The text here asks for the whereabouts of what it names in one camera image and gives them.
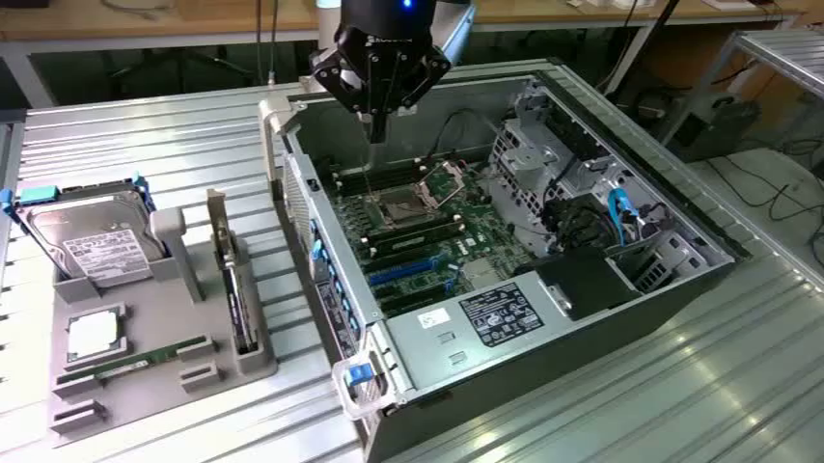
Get silver CPU chip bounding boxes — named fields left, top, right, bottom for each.
left=64, top=311, right=128, bottom=362

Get blue card retention strip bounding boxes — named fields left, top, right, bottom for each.
left=309, top=219, right=363, bottom=349

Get black expansion slot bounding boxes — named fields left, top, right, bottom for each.
left=377, top=279, right=453, bottom=304
left=378, top=289, right=462, bottom=315

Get hanging thin cables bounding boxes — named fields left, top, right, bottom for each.
left=254, top=0, right=280, bottom=87

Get grey power supply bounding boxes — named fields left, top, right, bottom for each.
left=383, top=269, right=576, bottom=395

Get open black PC case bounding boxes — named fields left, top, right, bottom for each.
left=256, top=57, right=753, bottom=463

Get metal socket cover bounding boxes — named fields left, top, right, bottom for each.
left=415, top=161, right=467, bottom=202

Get wooden desk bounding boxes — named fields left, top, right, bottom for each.
left=0, top=0, right=807, bottom=43

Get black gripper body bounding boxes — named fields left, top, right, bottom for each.
left=338, top=0, right=443, bottom=62

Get black hanging cable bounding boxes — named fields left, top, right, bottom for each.
left=604, top=0, right=642, bottom=95

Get CPU socket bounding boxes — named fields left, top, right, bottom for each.
left=377, top=190, right=431, bottom=229

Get blue disk carrier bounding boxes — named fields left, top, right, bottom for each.
left=0, top=171, right=160, bottom=228

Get black floor cable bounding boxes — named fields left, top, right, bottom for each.
left=705, top=156, right=824, bottom=219

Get green RAM stick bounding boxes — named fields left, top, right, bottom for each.
left=56, top=335, right=208, bottom=383

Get black box on floor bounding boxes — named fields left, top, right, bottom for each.
left=677, top=95, right=763, bottom=164

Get green motherboard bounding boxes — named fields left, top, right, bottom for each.
left=321, top=158, right=549, bottom=319

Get clear plastic case handle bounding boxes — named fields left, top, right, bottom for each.
left=330, top=355, right=395, bottom=424

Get grey case handle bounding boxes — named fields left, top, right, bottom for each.
left=258, top=95, right=307, bottom=140

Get black wire bundle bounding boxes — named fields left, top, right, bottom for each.
left=542, top=199, right=614, bottom=253

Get grey parts rack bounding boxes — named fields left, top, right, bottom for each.
left=48, top=185, right=280, bottom=438

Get silver chipset heatsink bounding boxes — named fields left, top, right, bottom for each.
left=462, top=259, right=517, bottom=285

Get black graphics card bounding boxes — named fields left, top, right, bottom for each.
left=204, top=188, right=258, bottom=357

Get metal slat side table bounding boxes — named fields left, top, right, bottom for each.
left=705, top=29, right=824, bottom=127

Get silver hard disk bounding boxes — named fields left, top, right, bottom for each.
left=15, top=191, right=163, bottom=285

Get blue case latch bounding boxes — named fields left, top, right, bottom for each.
left=343, top=364, right=377, bottom=388

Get blue data wire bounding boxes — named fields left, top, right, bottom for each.
left=604, top=186, right=646, bottom=248

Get silver disk bay cage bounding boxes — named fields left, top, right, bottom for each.
left=485, top=117, right=621, bottom=252

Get blue expansion slot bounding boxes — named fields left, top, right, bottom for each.
left=367, top=258, right=442, bottom=287

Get installed black RAM stick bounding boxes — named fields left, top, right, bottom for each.
left=366, top=218, right=466, bottom=257

